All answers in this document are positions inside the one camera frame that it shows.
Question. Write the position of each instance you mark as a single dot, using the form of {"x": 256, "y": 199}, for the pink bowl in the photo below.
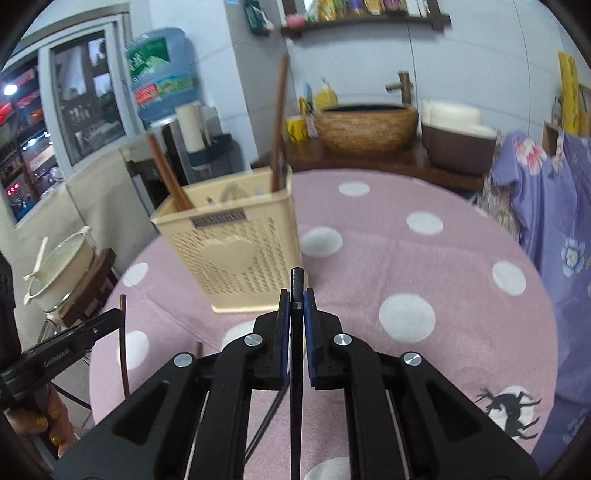
{"x": 295, "y": 21}

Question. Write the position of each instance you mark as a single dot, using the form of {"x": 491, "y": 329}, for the purple floral cloth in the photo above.
{"x": 554, "y": 221}

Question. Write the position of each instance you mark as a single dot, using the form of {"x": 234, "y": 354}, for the teal roll holder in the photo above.
{"x": 217, "y": 150}

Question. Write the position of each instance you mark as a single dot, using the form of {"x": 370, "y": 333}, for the yellow box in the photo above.
{"x": 568, "y": 92}

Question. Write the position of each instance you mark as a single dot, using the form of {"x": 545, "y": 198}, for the window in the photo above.
{"x": 87, "y": 92}

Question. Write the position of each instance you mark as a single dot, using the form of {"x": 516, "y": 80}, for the yellow bottle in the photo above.
{"x": 325, "y": 97}

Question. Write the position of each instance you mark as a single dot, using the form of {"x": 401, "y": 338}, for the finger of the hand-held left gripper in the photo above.
{"x": 99, "y": 325}

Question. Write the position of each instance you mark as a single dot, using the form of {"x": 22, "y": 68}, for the bronze faucet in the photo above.
{"x": 402, "y": 87}

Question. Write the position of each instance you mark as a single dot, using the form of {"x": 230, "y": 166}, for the grey water dispenser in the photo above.
{"x": 168, "y": 138}

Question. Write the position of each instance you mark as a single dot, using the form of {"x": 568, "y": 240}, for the wicker basin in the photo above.
{"x": 364, "y": 127}

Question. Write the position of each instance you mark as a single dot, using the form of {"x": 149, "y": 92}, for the cream pot with lid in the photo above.
{"x": 64, "y": 272}

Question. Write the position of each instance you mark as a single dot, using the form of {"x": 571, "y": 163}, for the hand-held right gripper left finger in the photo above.
{"x": 221, "y": 392}

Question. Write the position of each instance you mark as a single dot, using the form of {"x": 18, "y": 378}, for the wooden counter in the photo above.
{"x": 360, "y": 159}

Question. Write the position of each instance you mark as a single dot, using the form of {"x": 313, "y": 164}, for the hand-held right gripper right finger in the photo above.
{"x": 378, "y": 392}

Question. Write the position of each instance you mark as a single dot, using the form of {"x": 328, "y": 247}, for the blue water bottle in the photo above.
{"x": 161, "y": 74}

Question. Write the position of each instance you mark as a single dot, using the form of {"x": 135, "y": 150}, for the row of packets on shelf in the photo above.
{"x": 364, "y": 7}

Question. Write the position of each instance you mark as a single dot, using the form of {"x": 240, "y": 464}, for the dark wooden stool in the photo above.
{"x": 92, "y": 288}

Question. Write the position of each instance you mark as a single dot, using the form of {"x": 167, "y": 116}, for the yellow mug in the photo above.
{"x": 297, "y": 129}

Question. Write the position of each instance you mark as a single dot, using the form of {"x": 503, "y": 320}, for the pink polka dot tablecloth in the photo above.
{"x": 415, "y": 258}

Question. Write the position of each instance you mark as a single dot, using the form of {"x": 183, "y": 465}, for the cream plastic utensil basket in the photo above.
{"x": 258, "y": 240}

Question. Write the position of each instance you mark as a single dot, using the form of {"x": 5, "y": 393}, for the brown wooden chopstick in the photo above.
{"x": 168, "y": 175}
{"x": 123, "y": 369}
{"x": 279, "y": 129}

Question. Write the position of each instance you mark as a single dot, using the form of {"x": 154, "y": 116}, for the wooden wall shelf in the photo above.
{"x": 364, "y": 22}

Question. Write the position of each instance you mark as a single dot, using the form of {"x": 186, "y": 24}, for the beige cloth cover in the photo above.
{"x": 106, "y": 207}

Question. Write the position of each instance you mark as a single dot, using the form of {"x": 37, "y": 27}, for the green packet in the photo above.
{"x": 256, "y": 16}

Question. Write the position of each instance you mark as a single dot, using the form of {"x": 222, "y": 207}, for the brown tub with white lid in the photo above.
{"x": 457, "y": 138}

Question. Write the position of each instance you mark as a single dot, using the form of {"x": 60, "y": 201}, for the cream paper roll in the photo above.
{"x": 190, "y": 127}

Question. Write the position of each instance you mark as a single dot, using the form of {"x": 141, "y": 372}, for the person's left hand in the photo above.
{"x": 57, "y": 424}

